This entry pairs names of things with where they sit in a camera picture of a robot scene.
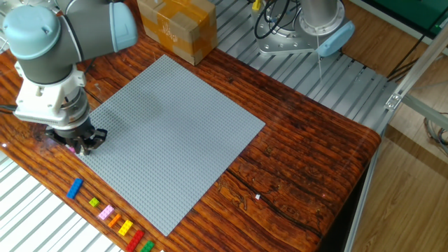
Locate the pink Lego brick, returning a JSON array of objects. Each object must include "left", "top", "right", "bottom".
[{"left": 97, "top": 204, "right": 116, "bottom": 221}]

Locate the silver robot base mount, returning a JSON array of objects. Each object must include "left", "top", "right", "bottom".
[{"left": 256, "top": 6, "right": 318, "bottom": 56}]

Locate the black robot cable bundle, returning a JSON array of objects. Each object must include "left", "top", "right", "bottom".
[{"left": 0, "top": 0, "right": 302, "bottom": 115}]

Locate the grey cable coil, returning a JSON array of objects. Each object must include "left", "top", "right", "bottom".
[{"left": 422, "top": 111, "right": 448, "bottom": 157}]

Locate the taped cardboard box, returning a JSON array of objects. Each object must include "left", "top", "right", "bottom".
[{"left": 136, "top": 0, "right": 218, "bottom": 67}]

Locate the yellow Lego brick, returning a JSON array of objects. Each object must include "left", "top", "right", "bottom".
[{"left": 118, "top": 219, "right": 134, "bottom": 237}]

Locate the aluminium frame post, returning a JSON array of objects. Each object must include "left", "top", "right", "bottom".
[{"left": 384, "top": 24, "right": 448, "bottom": 111}]

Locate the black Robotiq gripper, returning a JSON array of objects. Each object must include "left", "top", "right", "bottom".
[{"left": 43, "top": 117, "right": 109, "bottom": 156}]

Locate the silver metal bracket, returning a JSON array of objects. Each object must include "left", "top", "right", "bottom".
[{"left": 384, "top": 92, "right": 403, "bottom": 112}]

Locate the grey Lego baseplate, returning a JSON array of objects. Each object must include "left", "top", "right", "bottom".
[{"left": 78, "top": 55, "right": 266, "bottom": 237}]

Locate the aluminium cross beam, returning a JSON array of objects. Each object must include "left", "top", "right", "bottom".
[{"left": 401, "top": 94, "right": 448, "bottom": 131}]

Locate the thin orange Lego brick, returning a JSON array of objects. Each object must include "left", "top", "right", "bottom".
[{"left": 107, "top": 213, "right": 122, "bottom": 229}]

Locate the long blue Lego brick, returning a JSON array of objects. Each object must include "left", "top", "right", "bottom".
[{"left": 66, "top": 178, "right": 84, "bottom": 200}]

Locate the long red Lego brick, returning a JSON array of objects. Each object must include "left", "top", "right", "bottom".
[{"left": 125, "top": 230, "right": 146, "bottom": 252}]

